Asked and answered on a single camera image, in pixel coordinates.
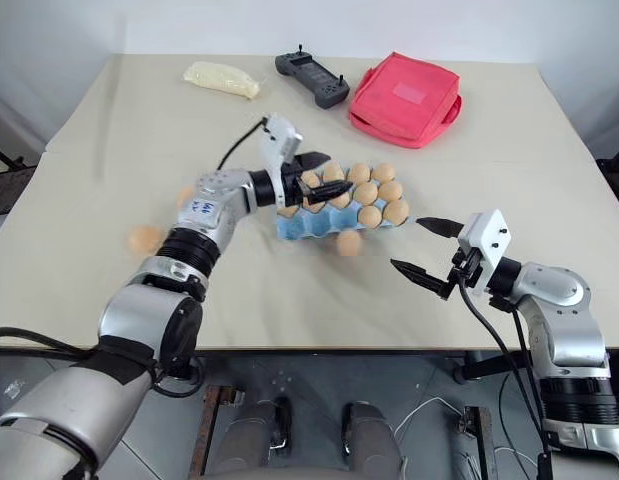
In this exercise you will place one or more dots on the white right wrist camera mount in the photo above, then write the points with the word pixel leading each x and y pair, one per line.
pixel 486 235

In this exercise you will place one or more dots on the red fabric bag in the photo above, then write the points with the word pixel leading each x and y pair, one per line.
pixel 404 100

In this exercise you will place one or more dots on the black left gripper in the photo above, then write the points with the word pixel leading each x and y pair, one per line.
pixel 290 187

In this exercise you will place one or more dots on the blue egg carton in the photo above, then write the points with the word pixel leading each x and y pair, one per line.
pixel 314 225

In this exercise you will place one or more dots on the black table frame tube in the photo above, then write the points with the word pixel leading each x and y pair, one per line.
pixel 489 367

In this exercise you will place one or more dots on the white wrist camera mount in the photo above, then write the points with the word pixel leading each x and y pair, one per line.
pixel 486 235
pixel 281 140

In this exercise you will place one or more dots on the gray rounded robot leg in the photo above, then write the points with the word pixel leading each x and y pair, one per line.
pixel 256 440
pixel 371 440

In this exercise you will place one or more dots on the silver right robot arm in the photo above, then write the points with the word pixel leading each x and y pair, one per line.
pixel 554 287

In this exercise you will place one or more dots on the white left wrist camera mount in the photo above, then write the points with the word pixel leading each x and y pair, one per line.
pixel 281 140

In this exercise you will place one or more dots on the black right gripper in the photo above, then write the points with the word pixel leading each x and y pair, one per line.
pixel 466 267

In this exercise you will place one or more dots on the gray remote controller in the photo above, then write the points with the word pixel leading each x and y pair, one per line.
pixel 314 77

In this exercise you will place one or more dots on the brown egg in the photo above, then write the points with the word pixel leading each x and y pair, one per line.
pixel 288 211
pixel 365 193
pixel 145 239
pixel 384 172
pixel 315 207
pixel 350 243
pixel 341 202
pixel 370 217
pixel 334 172
pixel 390 191
pixel 310 179
pixel 396 211
pixel 359 173

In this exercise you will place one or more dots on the clear bag of white grains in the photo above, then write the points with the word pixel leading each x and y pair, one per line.
pixel 221 79

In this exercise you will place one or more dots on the dark stand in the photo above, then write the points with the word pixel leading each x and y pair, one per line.
pixel 9 160

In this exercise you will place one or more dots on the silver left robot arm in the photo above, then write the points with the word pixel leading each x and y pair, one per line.
pixel 139 310

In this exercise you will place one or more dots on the rusty metal bar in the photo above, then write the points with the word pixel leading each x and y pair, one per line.
pixel 481 440
pixel 203 435

